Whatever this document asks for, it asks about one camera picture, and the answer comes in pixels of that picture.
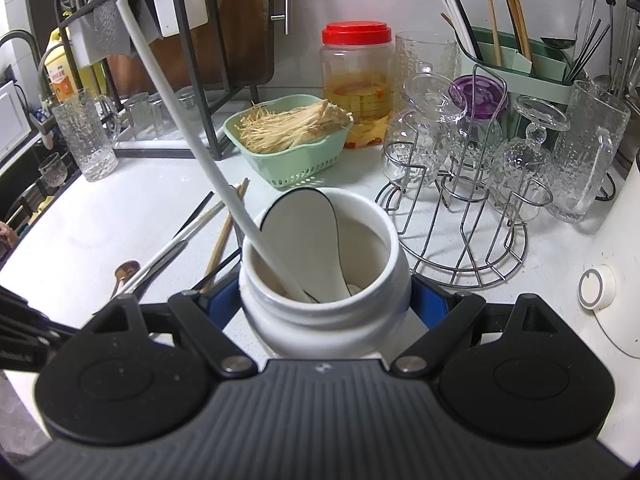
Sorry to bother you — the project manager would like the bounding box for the stainless steel spoon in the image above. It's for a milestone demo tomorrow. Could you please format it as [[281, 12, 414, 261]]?
[[111, 260, 141, 298]]

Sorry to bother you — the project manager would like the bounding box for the white ceramic utensil jar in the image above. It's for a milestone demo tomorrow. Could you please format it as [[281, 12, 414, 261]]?
[[239, 188, 411, 359]]

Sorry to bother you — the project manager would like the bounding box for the white ceramic soup spoon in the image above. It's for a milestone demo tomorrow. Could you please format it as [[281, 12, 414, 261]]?
[[260, 188, 350, 304]]

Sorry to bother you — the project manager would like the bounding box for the long white ladle handle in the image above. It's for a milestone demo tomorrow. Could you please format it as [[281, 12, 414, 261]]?
[[116, 0, 310, 302]]

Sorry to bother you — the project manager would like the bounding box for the person's left hand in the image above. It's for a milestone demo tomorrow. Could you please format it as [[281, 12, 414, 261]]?
[[0, 222, 20, 259]]

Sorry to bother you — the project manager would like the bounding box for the wooden chopstick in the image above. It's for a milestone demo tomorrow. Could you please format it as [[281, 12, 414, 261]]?
[[200, 176, 252, 294]]

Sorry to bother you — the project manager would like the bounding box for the black chopstick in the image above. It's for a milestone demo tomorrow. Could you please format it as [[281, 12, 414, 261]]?
[[192, 248, 241, 292], [174, 192, 214, 238]]

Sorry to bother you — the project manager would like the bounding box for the upside down stemmed glass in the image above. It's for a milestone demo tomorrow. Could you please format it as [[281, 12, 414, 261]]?
[[489, 96, 570, 223]]

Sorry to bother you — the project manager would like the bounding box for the black metal dish rack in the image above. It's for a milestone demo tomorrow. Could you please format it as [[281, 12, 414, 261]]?
[[53, 0, 275, 159]]

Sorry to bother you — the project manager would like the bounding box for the enoki mushroom bundle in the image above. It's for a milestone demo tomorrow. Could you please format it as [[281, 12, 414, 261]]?
[[238, 100, 352, 154]]

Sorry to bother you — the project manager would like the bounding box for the green plastic basket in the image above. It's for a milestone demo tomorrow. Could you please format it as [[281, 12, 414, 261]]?
[[222, 94, 354, 188]]

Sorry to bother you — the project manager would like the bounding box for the tall clear glass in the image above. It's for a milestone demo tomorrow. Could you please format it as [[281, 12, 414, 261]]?
[[382, 32, 460, 188]]

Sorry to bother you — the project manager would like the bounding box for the purple lid glass jar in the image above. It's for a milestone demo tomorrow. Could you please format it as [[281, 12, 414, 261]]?
[[449, 75, 508, 169]]

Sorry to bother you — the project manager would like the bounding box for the textured glass tumbler left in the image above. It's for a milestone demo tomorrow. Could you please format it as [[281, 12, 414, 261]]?
[[52, 89, 120, 182]]

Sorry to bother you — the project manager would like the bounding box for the red lid plastic jar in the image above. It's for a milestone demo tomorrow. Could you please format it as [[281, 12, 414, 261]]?
[[320, 21, 394, 148]]

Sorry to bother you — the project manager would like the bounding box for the green utensil drainer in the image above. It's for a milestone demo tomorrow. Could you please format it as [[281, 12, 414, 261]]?
[[458, 27, 572, 138]]

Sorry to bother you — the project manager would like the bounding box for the yellow oil bottle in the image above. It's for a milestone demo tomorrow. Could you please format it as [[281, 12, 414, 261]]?
[[43, 28, 107, 102]]

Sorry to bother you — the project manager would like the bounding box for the wooden cutting board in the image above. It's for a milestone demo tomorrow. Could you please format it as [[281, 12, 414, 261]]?
[[106, 0, 277, 99]]

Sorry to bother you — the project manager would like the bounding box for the metal wire cup rack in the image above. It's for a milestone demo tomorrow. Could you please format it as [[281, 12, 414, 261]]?
[[375, 92, 528, 289]]

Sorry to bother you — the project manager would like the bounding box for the glass mug with handle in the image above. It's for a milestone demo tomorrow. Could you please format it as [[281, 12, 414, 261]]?
[[547, 81, 630, 223]]

